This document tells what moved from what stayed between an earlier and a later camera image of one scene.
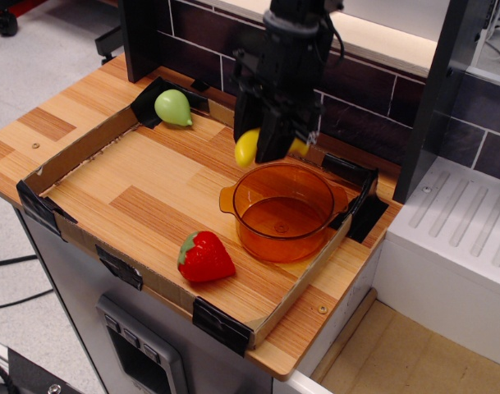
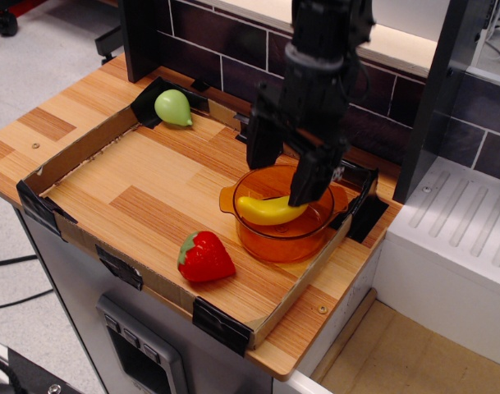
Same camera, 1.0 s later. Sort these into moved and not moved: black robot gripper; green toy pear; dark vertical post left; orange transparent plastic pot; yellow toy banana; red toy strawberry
Moved: yellow toy banana; black robot gripper
Not moved: orange transparent plastic pot; dark vertical post left; green toy pear; red toy strawberry
